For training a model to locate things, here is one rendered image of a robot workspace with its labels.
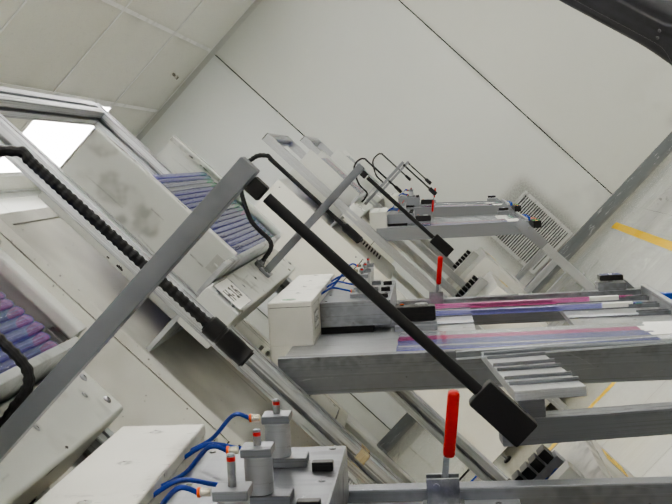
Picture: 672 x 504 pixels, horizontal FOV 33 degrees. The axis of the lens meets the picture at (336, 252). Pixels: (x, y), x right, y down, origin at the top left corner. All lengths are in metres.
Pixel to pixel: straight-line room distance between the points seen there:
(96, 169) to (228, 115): 6.61
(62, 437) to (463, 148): 7.55
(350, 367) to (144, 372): 0.34
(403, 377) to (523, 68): 6.75
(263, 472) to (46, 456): 0.19
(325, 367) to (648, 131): 6.88
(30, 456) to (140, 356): 0.97
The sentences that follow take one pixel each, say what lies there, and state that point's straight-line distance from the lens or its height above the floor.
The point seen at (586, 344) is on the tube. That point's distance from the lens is 1.42.
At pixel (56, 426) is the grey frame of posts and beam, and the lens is 1.02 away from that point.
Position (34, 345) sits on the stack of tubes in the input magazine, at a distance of 1.05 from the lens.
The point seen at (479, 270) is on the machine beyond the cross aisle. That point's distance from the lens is 6.85.
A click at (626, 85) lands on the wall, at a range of 8.58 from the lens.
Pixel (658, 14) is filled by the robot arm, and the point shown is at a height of 1.20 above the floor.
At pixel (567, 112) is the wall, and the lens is 8.52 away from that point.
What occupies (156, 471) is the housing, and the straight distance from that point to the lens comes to 0.94.
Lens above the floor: 1.25
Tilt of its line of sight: level
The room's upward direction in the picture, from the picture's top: 48 degrees counter-clockwise
